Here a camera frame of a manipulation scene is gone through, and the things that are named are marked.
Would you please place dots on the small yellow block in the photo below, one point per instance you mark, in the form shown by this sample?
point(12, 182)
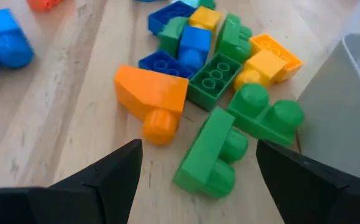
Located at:
point(204, 18)

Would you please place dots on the orange single-stud block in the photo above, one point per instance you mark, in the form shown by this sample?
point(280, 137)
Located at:
point(148, 90)

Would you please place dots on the orange-yellow hollow brick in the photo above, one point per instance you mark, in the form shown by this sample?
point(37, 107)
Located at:
point(270, 43)

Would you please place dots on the red-orange brick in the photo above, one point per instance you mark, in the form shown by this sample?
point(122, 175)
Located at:
point(43, 4)

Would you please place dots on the green stud block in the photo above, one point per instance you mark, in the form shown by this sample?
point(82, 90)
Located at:
point(207, 3)
point(172, 37)

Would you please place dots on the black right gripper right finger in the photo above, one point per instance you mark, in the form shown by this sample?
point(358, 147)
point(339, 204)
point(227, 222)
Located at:
point(307, 199)

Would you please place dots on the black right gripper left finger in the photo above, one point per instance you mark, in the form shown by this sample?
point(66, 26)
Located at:
point(105, 193)

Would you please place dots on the green two-stud block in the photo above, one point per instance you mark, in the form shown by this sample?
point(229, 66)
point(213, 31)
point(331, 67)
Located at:
point(229, 34)
point(254, 99)
point(204, 149)

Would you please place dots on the large blue two-stud block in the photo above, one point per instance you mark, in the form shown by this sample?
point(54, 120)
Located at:
point(2, 31)

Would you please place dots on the dark blue hollow brick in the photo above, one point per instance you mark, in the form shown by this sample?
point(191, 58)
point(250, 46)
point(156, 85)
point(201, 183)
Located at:
point(167, 15)
point(161, 63)

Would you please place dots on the yellow single-stud block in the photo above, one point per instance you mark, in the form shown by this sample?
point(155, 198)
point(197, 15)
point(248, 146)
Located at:
point(263, 63)

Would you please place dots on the large grey plastic bin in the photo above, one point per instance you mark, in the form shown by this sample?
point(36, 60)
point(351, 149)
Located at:
point(329, 124)

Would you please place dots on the green hollow brick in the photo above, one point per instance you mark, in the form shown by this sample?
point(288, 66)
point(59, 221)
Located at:
point(198, 93)

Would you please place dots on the light blue block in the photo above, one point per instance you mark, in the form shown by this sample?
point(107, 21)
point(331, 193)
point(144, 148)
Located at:
point(189, 3)

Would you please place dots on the blue single-stud block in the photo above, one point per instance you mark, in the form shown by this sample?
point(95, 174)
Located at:
point(195, 40)

